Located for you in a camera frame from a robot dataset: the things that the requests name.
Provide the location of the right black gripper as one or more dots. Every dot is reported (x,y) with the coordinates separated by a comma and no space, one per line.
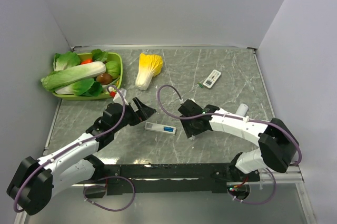
(189,131)

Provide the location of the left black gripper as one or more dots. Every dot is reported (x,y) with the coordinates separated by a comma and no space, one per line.
(143,112)

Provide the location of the grey white remote control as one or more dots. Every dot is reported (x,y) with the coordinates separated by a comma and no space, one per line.
(158,128)

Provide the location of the blue AAA battery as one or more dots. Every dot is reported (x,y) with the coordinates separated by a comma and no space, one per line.
(169,129)

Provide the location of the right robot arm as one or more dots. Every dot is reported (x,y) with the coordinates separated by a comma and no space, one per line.
(276,146)

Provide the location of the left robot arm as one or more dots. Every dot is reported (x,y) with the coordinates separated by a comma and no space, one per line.
(36,181)

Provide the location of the white remote with screen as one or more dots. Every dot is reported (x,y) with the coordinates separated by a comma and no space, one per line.
(211,79)

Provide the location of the plain white remote control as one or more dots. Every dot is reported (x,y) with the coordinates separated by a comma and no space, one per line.
(242,110)

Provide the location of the brown mushroom toy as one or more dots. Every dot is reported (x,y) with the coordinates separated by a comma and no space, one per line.
(104,79)

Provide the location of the round green lettuce toy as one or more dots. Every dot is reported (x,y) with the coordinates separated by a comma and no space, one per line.
(113,68)

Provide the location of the bok choy toy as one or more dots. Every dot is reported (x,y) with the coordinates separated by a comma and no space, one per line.
(85,87)

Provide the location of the yellow cabbage toy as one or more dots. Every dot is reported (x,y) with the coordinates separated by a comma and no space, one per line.
(149,66)

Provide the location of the green plastic basket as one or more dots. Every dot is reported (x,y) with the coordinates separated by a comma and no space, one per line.
(117,81)

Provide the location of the red tomato toy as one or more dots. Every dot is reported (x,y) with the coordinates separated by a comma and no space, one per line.
(86,61)

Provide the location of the long napa cabbage toy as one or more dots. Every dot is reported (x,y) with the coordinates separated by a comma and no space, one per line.
(58,79)

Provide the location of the green leaf toy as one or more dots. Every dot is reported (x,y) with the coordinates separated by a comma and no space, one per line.
(64,61)

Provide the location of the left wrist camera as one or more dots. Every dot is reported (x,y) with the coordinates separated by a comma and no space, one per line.
(119,97)

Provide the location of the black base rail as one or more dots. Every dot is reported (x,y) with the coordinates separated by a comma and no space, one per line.
(117,186)

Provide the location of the aluminium frame rail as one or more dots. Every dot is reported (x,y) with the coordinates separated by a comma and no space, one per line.
(284,175)

